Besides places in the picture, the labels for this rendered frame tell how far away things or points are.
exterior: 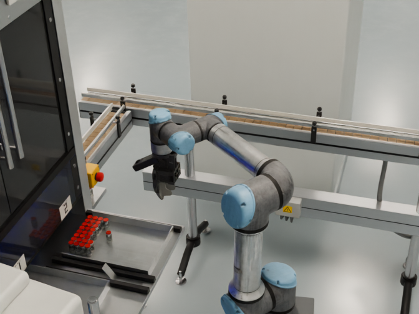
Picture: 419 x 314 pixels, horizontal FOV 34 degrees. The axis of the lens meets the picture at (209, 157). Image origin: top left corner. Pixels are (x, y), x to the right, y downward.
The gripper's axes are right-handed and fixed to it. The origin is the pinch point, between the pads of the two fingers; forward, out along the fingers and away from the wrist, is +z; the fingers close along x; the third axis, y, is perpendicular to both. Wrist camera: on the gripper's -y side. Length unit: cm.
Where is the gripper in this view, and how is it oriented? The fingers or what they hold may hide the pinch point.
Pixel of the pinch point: (159, 195)
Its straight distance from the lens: 249.0
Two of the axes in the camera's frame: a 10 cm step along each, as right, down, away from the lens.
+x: 2.9, -5.4, 7.9
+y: 9.6, 1.4, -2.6
